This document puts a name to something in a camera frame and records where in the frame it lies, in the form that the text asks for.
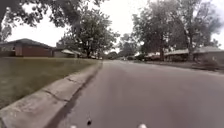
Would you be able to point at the robot's own part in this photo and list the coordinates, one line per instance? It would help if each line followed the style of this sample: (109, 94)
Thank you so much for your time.
(142, 126)
(72, 126)

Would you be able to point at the long low house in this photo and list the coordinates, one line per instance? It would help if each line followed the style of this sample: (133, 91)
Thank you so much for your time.
(206, 53)

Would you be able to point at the tall tree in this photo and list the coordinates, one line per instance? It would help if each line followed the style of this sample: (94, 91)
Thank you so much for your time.
(196, 20)
(156, 23)

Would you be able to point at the leafy street tree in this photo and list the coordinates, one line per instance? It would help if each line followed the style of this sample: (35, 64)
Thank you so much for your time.
(88, 33)

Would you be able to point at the overhanging tree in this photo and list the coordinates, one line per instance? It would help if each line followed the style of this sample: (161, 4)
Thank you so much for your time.
(40, 10)

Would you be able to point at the grass verge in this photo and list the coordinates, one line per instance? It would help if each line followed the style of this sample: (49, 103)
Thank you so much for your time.
(30, 75)

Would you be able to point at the grey asphalt road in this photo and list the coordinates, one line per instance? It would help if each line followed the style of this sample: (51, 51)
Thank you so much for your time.
(143, 96)

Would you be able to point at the pale concrete kerb strip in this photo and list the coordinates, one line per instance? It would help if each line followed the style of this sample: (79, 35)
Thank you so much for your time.
(43, 98)

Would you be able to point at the small pale building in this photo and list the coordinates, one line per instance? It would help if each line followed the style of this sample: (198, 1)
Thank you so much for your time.
(65, 53)

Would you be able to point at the red brick house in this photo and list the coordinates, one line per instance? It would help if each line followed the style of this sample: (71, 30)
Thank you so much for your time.
(30, 49)

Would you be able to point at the distant trees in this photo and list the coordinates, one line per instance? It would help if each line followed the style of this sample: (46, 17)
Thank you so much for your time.
(127, 45)

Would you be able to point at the grass strip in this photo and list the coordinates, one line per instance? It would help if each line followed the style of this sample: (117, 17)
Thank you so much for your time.
(186, 64)

